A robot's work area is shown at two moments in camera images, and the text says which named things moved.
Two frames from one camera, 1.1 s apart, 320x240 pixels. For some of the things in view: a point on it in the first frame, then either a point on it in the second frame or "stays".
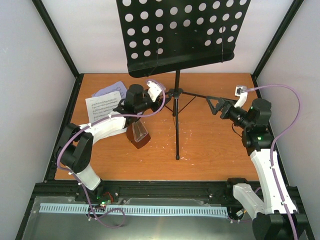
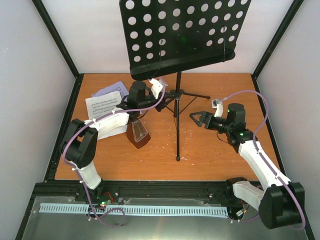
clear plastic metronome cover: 139,131 stays
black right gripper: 222,101 → 204,115
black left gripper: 158,104 → 162,104
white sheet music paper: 102,106 stays
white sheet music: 118,86 stays
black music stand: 161,36 stays
